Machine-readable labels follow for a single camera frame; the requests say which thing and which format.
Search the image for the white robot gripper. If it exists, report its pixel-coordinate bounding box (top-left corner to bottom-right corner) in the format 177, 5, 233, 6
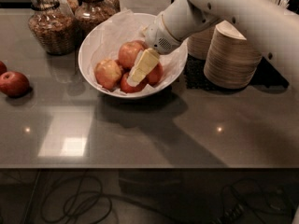
127, 13, 181, 87

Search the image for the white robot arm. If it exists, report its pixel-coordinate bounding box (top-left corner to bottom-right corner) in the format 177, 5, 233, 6
145, 0, 299, 90

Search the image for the right red apple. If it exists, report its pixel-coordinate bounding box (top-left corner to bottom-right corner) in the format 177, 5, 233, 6
147, 63, 164, 86

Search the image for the top red-yellow apple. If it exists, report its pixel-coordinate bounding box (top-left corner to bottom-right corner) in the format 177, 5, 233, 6
118, 41, 144, 69

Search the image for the front centre red apple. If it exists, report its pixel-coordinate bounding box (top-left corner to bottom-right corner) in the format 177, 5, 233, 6
120, 73, 148, 93

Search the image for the rear hidden red apple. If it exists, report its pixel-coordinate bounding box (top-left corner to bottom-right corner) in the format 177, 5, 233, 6
132, 40, 149, 49

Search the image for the left yellowish apple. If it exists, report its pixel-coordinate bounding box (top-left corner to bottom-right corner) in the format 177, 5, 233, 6
94, 59, 122, 90

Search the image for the white ceramic bowl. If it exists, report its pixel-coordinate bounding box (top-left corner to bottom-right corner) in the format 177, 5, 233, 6
78, 12, 189, 100

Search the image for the white paper bowl liner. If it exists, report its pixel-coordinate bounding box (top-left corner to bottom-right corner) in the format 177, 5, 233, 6
88, 8, 190, 97

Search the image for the rear paper bowl stack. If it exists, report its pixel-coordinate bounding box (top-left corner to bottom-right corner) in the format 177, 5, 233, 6
187, 26, 215, 60

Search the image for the paper bowl stack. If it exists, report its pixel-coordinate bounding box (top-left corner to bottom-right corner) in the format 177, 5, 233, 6
204, 21, 262, 90
187, 26, 215, 60

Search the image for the front paper bowl stack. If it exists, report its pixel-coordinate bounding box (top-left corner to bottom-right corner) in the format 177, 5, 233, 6
204, 21, 262, 90

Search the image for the red apple on table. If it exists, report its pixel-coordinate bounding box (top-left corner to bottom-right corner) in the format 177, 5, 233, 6
0, 71, 30, 97

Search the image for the red apple at edge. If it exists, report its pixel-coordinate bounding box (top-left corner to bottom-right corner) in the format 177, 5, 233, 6
0, 61, 7, 76

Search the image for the right glass granola jar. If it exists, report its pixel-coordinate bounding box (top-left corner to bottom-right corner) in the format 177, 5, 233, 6
75, 0, 116, 36

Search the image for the glass granola jar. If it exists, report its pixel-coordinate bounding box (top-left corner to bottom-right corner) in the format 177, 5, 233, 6
75, 0, 116, 36
28, 0, 77, 55

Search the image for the left glass granola jar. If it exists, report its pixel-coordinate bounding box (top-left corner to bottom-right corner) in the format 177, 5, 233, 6
28, 0, 77, 55

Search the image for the black mesh mat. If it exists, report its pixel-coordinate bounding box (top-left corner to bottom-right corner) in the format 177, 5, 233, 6
183, 55, 290, 92

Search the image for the black floor cable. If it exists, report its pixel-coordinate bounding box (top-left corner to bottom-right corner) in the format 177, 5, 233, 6
18, 169, 299, 224

